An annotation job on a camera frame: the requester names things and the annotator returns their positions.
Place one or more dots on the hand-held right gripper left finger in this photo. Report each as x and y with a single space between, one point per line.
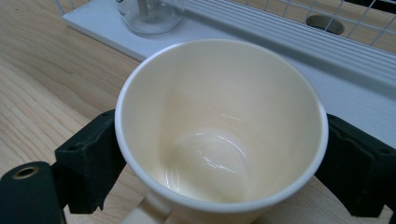
88 168

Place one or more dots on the cream ceramic mug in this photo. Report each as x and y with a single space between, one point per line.
218 124

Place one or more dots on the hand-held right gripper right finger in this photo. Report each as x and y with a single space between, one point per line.
361 174

